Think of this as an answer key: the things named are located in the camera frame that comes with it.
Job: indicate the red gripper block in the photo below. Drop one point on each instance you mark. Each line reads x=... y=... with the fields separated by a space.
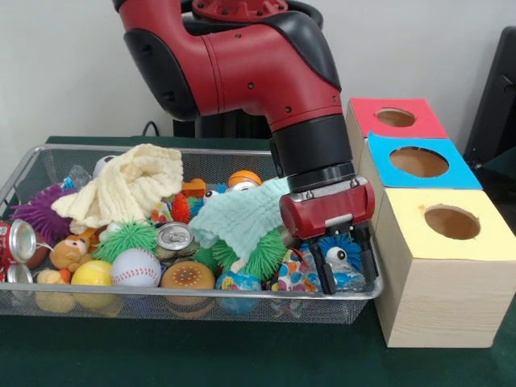
x=322 y=211

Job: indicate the clear blue plastic packet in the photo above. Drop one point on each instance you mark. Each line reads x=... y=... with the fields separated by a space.
x=346 y=281

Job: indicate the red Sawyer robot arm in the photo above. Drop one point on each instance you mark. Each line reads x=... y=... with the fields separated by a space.
x=250 y=72

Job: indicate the wooden box with three holes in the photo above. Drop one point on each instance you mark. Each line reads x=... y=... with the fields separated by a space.
x=439 y=298

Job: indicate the shallow clear mesh bin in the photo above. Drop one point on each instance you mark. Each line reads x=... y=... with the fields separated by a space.
x=161 y=308

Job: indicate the blue fuzzy googly-eyed toy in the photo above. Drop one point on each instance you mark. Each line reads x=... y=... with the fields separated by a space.
x=347 y=244

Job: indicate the light blue cloth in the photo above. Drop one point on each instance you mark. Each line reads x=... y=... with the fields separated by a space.
x=234 y=217

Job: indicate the dark green tablecloth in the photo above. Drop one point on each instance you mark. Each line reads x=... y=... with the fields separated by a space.
x=504 y=165
x=242 y=354

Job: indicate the toy burger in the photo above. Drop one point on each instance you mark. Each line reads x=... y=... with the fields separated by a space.
x=187 y=276

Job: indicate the crushed can with silver top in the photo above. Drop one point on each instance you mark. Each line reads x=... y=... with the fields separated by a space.
x=174 y=235

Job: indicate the white baseball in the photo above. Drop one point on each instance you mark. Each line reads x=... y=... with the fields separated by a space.
x=135 y=268

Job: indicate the green spiky ball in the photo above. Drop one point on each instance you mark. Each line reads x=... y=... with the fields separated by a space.
x=129 y=240

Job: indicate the black flat panel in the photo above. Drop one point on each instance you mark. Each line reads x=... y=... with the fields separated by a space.
x=496 y=101

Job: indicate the cream yellow cloth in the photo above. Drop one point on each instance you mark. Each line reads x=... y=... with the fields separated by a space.
x=121 y=189

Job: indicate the yellow tennis ball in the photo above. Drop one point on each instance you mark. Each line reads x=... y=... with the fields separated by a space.
x=92 y=274

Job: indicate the purple spiky ball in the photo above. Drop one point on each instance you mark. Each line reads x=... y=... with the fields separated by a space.
x=38 y=211

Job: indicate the crushed red soda can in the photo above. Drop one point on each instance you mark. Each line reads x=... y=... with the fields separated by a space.
x=22 y=242

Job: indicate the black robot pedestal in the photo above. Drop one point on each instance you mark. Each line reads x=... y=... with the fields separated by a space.
x=234 y=125

